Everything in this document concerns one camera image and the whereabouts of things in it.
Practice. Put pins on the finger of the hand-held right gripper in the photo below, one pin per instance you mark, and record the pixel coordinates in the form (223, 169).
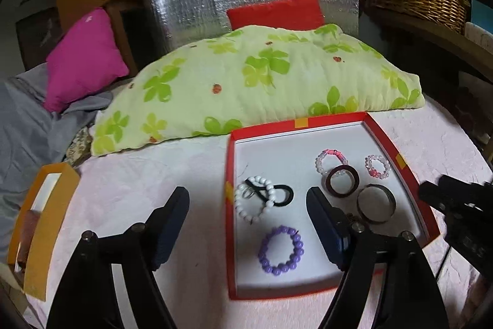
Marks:
(435, 196)
(466, 184)

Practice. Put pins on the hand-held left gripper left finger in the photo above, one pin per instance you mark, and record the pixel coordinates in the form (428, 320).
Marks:
(173, 225)

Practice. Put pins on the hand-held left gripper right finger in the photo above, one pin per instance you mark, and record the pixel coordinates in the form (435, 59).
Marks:
(323, 225)

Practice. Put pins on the red shallow box tray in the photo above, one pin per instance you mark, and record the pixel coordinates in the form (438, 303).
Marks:
(308, 275)

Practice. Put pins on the dark brown bangle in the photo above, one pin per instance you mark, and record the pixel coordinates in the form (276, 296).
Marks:
(342, 193)

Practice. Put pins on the silver bangle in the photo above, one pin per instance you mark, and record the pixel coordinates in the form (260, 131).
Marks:
(375, 220)

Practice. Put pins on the floral patterned cloth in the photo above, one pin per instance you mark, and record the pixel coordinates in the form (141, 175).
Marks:
(79, 146)

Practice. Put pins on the orange cardboard box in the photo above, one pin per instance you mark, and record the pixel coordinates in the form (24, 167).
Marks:
(50, 228)

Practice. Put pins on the green floral pillow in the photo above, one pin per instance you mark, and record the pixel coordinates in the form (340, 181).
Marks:
(250, 90)

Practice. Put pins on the dark wooden shelf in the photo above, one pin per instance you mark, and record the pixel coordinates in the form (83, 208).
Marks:
(423, 32)

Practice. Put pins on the grey blanket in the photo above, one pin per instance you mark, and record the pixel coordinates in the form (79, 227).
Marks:
(30, 128)

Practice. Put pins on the magenta pillow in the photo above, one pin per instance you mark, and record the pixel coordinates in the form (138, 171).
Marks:
(84, 59)

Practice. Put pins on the wooden chair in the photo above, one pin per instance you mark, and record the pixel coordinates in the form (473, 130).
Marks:
(119, 28)

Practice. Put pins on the red pillow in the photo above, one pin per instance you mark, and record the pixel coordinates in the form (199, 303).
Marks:
(277, 15)

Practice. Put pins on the silver foil insulation sheet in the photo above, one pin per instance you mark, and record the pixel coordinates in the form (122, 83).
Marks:
(185, 5)

